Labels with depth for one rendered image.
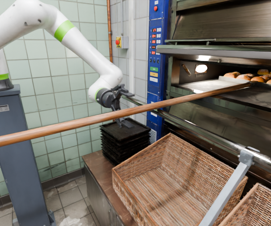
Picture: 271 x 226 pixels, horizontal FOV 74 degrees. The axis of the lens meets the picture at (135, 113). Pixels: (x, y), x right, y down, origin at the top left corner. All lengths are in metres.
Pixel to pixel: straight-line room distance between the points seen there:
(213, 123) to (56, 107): 1.41
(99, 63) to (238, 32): 0.67
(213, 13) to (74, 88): 1.35
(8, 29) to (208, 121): 1.07
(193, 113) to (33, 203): 1.29
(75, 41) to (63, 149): 1.32
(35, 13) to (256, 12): 0.90
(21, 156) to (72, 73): 0.88
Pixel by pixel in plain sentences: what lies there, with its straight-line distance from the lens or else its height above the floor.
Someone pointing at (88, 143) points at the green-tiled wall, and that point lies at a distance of 2.14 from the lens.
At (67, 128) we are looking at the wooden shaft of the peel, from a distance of 0.63.
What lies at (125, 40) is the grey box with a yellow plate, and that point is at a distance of 1.66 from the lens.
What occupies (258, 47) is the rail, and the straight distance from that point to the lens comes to 0.79.
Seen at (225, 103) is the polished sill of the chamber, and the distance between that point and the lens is 1.03.
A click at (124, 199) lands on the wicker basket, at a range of 1.14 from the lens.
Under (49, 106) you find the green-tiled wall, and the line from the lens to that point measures 1.88.
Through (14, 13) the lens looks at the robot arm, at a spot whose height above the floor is 1.56.
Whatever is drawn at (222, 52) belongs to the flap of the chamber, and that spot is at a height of 1.41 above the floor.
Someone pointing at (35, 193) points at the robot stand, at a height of 0.45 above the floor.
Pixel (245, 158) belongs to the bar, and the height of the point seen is 1.16.
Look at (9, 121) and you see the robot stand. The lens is 1.30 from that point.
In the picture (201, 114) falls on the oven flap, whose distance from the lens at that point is 1.15.
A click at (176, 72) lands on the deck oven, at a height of 1.27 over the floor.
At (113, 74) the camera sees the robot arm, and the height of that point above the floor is 1.29.
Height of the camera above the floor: 1.45
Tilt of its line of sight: 21 degrees down
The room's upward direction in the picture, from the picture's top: straight up
